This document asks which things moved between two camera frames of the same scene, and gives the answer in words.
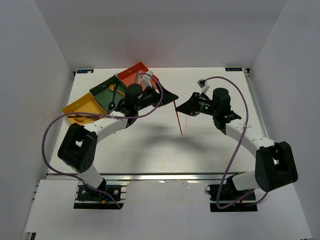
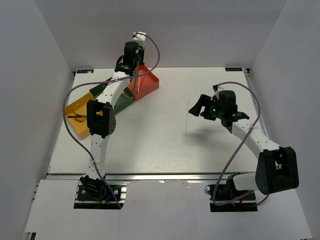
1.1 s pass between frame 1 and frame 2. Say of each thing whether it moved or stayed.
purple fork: stayed
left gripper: moved
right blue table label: stayed
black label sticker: stayed
